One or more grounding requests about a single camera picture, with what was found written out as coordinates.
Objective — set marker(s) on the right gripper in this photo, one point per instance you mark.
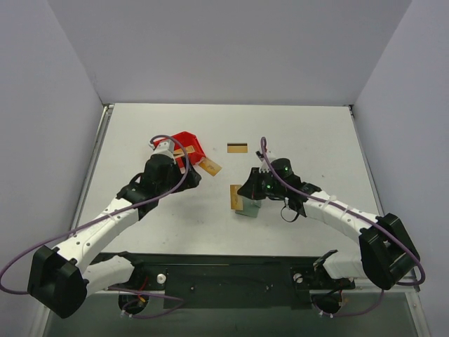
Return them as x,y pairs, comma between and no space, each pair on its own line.
250,186

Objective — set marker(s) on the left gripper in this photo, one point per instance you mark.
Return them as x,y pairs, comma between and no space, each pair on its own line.
189,177

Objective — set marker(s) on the gold VIP card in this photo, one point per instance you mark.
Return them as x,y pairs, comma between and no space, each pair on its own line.
236,201
210,167

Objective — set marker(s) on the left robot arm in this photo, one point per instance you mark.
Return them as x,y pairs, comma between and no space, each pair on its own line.
63,277

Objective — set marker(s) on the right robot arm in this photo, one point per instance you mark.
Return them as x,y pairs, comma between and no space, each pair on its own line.
386,254

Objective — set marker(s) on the gold card inside bin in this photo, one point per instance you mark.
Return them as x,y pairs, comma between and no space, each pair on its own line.
184,151

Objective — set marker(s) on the gold card with magnetic stripe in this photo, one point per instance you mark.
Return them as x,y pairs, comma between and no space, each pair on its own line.
237,148

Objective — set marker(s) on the red plastic bin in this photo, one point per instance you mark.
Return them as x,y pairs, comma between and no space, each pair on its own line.
186,138

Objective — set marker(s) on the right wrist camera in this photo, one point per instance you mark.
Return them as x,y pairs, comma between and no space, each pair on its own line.
266,158

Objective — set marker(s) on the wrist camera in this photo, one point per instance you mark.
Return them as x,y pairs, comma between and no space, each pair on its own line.
165,147
266,158

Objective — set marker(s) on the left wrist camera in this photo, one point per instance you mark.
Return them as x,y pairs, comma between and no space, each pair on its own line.
165,147

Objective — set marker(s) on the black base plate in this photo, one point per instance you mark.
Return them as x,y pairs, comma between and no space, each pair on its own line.
231,282

